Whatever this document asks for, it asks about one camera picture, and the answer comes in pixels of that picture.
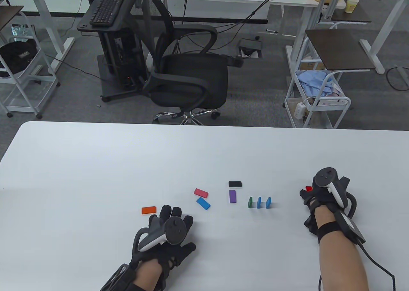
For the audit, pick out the person's left hand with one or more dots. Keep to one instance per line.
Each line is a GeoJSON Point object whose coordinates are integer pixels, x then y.
{"type": "Point", "coordinates": [166, 211]}

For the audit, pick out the person's right hand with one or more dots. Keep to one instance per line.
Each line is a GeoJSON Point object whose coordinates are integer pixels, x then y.
{"type": "Point", "coordinates": [311, 198]}

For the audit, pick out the orange domino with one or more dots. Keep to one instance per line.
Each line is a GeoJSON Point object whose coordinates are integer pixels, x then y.
{"type": "Point", "coordinates": [149, 210]}

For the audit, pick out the grey white hand controller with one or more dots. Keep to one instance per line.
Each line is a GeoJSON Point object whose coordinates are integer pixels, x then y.
{"type": "Point", "coordinates": [326, 177]}
{"type": "Point", "coordinates": [174, 230]}

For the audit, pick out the blue domino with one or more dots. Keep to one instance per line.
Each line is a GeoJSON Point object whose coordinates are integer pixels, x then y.
{"type": "Point", "coordinates": [259, 203]}
{"type": "Point", "coordinates": [203, 203]}
{"type": "Point", "coordinates": [268, 203]}

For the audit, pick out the pink domino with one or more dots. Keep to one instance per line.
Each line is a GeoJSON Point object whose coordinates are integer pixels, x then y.
{"type": "Point", "coordinates": [201, 193]}

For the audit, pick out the purple domino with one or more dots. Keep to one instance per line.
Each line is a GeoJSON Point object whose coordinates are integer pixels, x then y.
{"type": "Point", "coordinates": [233, 196]}

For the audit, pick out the black domino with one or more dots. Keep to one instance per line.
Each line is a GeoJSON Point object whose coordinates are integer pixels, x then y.
{"type": "Point", "coordinates": [235, 184]}

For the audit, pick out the person's right forearm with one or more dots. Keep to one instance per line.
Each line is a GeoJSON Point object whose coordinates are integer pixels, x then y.
{"type": "Point", "coordinates": [342, 265]}

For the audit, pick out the white power strip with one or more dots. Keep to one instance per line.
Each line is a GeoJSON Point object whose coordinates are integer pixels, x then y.
{"type": "Point", "coordinates": [299, 110]}

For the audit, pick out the light blue cloth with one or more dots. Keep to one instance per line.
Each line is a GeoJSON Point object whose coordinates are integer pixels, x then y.
{"type": "Point", "coordinates": [313, 80]}

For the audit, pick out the black mesh office chair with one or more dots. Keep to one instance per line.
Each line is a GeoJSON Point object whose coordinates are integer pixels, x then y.
{"type": "Point", "coordinates": [191, 76]}

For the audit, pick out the white cart with brown top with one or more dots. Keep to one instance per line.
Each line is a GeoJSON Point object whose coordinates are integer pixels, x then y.
{"type": "Point", "coordinates": [338, 49]}
{"type": "Point", "coordinates": [9, 16]}

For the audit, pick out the grey floor socket box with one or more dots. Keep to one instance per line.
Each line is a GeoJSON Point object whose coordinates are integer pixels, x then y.
{"type": "Point", "coordinates": [250, 44]}

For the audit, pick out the black computer cart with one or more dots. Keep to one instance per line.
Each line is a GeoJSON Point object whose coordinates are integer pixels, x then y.
{"type": "Point", "coordinates": [118, 48]}

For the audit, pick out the black marker pen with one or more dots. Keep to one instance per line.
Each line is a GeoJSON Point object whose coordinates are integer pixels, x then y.
{"type": "Point", "coordinates": [271, 31]}

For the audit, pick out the dark brown side tabletop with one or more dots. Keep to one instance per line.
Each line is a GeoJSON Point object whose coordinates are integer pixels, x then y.
{"type": "Point", "coordinates": [351, 17]}

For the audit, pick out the yellow paper cup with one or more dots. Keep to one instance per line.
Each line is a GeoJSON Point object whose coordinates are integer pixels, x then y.
{"type": "Point", "coordinates": [351, 5]}

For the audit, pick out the black keyboard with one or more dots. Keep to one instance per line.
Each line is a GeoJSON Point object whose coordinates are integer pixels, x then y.
{"type": "Point", "coordinates": [107, 8]}

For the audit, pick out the black bag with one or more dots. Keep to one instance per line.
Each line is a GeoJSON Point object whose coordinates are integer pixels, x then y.
{"type": "Point", "coordinates": [17, 56]}

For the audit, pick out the clear plastic packet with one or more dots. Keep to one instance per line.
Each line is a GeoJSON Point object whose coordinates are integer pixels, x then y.
{"type": "Point", "coordinates": [22, 32]}

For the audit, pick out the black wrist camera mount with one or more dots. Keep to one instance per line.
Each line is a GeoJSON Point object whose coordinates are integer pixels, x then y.
{"type": "Point", "coordinates": [351, 227]}
{"type": "Point", "coordinates": [118, 276]}

